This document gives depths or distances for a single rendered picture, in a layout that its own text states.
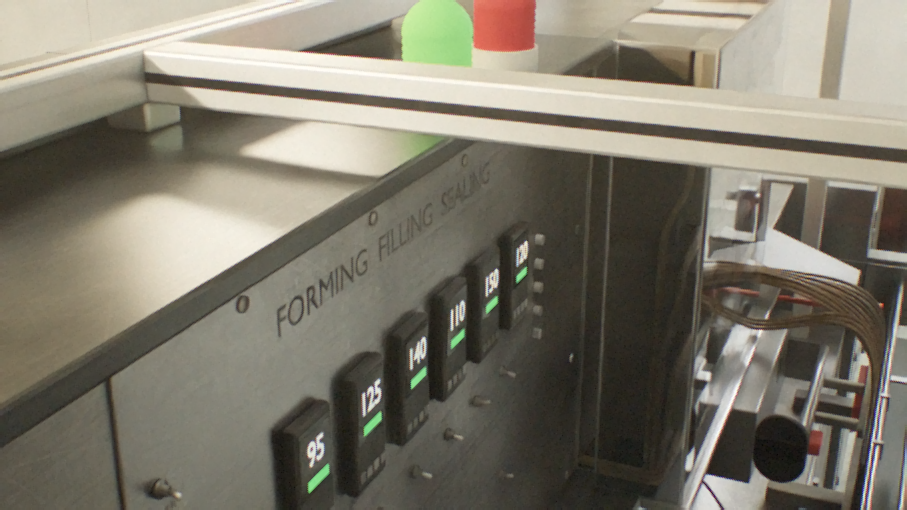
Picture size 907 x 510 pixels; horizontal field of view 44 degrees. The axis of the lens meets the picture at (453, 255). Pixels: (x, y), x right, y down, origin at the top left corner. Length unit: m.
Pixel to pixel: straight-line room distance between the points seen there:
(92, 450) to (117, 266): 0.10
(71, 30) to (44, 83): 3.85
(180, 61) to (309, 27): 0.24
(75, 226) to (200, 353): 0.11
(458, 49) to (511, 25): 0.14
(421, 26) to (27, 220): 0.35
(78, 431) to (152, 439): 0.06
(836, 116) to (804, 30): 5.28
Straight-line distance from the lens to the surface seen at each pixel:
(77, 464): 0.56
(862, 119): 0.67
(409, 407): 0.86
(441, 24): 0.89
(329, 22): 1.08
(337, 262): 0.74
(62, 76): 0.79
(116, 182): 0.75
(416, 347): 0.85
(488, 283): 0.98
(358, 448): 0.79
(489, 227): 0.99
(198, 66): 0.82
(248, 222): 0.66
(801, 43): 5.96
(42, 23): 4.51
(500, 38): 1.03
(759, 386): 1.76
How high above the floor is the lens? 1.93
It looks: 21 degrees down
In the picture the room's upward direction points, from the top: straight up
